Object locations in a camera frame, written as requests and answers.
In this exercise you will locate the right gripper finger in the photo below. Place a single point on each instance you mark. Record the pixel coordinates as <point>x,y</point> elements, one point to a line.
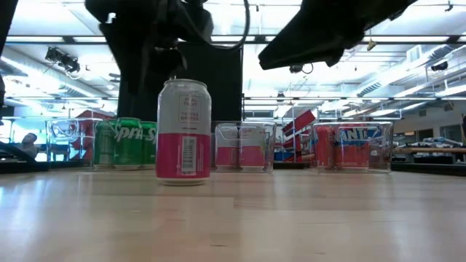
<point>309,40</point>

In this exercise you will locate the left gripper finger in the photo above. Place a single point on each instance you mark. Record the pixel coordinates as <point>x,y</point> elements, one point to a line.
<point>127,62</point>
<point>169,60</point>

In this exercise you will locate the clear plastic bin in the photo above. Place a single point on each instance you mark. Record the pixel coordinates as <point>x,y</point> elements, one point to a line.
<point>58,153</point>
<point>386,153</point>
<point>271,145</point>

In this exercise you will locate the red Fanta soda can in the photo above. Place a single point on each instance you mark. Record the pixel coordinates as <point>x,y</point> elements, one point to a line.
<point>351,156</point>
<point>324,153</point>

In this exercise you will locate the black ceiling spotlight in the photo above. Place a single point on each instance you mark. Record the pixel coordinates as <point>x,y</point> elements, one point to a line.
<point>62,60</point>

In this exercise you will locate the red storage rack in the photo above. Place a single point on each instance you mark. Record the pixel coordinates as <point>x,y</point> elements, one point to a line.
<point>82,116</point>

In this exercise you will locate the person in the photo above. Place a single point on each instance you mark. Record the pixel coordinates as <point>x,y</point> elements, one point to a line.
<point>28,143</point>

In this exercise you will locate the wooden workbench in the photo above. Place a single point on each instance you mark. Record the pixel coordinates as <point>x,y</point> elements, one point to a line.
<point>437,150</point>

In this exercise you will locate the black hanging ceiling camera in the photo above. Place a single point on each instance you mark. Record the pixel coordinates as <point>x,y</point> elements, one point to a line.
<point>295,68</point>

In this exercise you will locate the black security camera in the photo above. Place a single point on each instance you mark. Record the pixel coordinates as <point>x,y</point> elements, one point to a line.
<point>440,66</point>

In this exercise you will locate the black metal table frame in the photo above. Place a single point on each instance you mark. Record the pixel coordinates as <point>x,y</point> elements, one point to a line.
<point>22,167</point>

